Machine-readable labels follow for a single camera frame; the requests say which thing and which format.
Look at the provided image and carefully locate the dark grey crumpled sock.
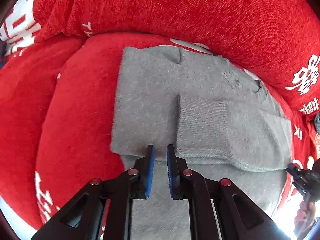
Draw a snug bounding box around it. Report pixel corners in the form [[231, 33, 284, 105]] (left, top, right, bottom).
[[313, 112, 320, 133]]

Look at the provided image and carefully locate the grey knitted garment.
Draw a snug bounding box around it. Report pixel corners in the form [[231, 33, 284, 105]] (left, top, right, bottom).
[[111, 46, 292, 239]]

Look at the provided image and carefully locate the red blanket with white print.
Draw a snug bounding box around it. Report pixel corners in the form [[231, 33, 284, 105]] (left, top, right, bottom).
[[1, 0, 319, 229]]

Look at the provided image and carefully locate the person's hand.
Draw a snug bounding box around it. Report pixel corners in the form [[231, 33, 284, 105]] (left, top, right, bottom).
[[295, 200, 316, 230]]

